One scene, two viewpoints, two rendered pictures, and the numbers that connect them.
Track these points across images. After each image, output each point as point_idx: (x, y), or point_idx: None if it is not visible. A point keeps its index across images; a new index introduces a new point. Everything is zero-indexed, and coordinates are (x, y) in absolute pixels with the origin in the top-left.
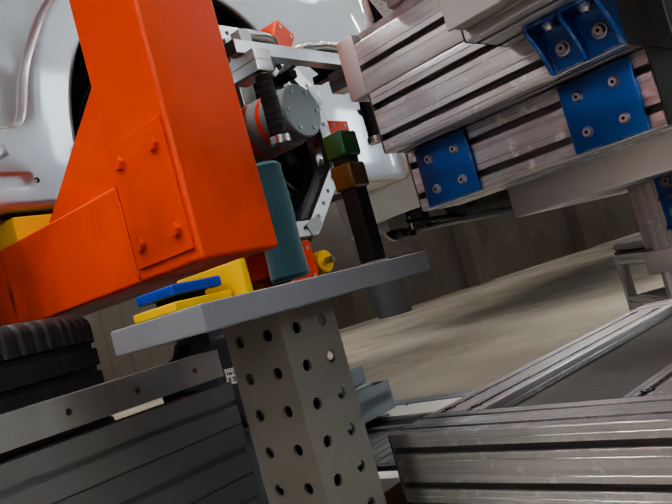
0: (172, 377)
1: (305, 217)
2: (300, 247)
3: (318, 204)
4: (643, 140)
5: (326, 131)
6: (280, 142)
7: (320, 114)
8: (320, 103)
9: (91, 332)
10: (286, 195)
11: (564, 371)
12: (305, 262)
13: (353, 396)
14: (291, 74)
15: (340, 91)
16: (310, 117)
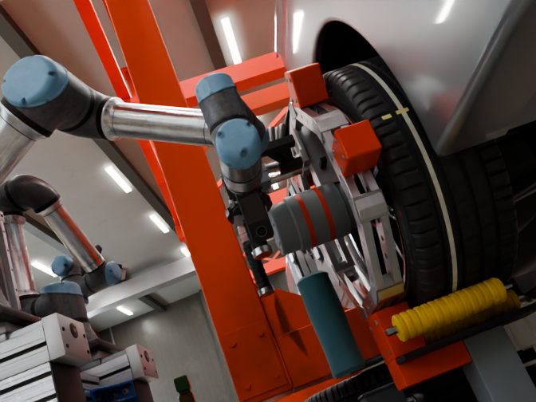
0: None
1: (388, 269)
2: (326, 354)
3: (367, 266)
4: None
5: (336, 167)
6: (264, 296)
7: (327, 149)
8: (321, 136)
9: (348, 389)
10: (307, 311)
11: None
12: (331, 368)
13: None
14: (280, 172)
15: (262, 190)
16: (276, 234)
